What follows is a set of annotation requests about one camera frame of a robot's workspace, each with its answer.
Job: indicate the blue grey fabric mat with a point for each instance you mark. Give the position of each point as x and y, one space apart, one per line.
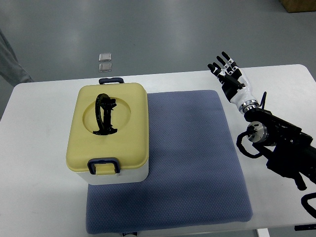
195 177

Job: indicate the brown cardboard box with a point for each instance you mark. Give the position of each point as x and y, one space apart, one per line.
297 6

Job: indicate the white storage box base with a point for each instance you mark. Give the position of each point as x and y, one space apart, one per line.
125 176

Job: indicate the grey fabric at left edge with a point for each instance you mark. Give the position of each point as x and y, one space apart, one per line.
10 68

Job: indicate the blue latch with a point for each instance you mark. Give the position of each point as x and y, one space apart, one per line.
93 163
111 80

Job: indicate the blue front latch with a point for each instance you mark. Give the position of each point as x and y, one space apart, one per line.
93 163

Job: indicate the black lid handle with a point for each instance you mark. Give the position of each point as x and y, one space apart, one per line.
103 107

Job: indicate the blue rear latch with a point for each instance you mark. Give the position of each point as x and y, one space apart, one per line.
111 80

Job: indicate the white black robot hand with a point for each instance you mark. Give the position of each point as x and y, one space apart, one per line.
234 83

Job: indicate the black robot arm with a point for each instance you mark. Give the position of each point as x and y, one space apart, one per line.
287 149

